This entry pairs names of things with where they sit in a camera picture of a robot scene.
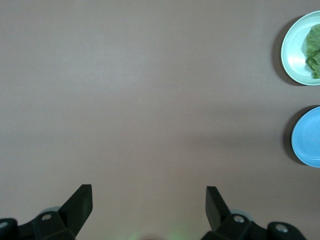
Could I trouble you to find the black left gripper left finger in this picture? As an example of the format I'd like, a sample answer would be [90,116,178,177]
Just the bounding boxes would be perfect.
[0,184,94,240]

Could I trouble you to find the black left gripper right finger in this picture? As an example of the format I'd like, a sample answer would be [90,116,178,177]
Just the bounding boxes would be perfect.
[202,186,307,240]

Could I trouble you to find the green lettuce leaf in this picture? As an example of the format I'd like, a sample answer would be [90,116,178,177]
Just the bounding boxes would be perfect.
[301,23,320,80]

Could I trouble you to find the blue round plate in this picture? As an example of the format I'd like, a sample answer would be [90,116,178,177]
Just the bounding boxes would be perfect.
[291,106,320,168]

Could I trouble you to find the mint green round plate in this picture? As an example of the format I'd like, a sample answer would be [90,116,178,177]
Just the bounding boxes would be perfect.
[280,10,320,86]

